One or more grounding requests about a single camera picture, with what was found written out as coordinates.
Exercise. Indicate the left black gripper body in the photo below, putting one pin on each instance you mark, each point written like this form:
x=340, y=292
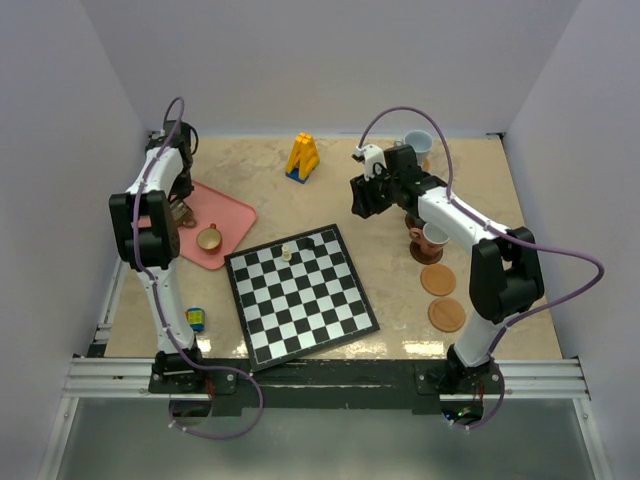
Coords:
x=182, y=184

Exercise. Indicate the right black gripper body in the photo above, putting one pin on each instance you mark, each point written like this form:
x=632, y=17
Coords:
x=377, y=193

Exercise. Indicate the dark brown cup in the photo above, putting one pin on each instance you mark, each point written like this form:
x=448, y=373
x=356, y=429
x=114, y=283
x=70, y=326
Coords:
x=182, y=214

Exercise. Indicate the light blue cup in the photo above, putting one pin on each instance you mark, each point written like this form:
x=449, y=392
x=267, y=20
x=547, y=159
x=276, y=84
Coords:
x=421, y=142

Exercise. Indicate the orange cup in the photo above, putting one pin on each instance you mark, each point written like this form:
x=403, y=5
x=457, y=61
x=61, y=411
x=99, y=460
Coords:
x=209, y=240

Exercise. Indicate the pink patterned cup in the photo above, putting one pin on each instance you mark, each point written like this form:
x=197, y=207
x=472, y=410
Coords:
x=429, y=240

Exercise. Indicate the light wooden coaster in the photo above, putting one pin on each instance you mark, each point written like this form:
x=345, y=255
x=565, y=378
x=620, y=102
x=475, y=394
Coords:
x=446, y=315
x=438, y=280

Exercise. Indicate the black white chessboard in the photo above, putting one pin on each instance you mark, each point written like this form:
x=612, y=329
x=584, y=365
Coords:
x=288, y=310

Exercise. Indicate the dark wooden coaster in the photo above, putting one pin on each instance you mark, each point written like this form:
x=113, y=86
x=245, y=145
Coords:
x=425, y=258
x=412, y=221

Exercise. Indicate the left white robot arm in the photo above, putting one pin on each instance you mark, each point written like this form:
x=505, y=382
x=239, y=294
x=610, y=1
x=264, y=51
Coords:
x=147, y=238

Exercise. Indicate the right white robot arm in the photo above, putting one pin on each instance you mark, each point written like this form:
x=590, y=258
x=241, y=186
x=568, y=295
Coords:
x=505, y=277

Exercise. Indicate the pink plastic tray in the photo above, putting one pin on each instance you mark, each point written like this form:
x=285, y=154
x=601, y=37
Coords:
x=233, y=218

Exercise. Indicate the yellow blue block structure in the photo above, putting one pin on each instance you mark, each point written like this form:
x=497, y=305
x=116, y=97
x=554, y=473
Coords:
x=303, y=159

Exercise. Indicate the black chess piece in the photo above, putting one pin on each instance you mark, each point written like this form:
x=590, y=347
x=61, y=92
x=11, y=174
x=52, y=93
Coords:
x=308, y=243

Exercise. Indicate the white chess piece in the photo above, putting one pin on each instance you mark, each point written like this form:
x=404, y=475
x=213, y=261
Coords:
x=286, y=253

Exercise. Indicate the orange blue toy car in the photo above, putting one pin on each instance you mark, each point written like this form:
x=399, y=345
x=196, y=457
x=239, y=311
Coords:
x=195, y=317

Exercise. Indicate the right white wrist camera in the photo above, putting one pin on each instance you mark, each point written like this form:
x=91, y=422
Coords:
x=372, y=158

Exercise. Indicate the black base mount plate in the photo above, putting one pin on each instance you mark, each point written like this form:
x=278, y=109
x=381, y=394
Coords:
x=425, y=387

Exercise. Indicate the aluminium rail frame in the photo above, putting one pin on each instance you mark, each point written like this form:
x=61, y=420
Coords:
x=129, y=378

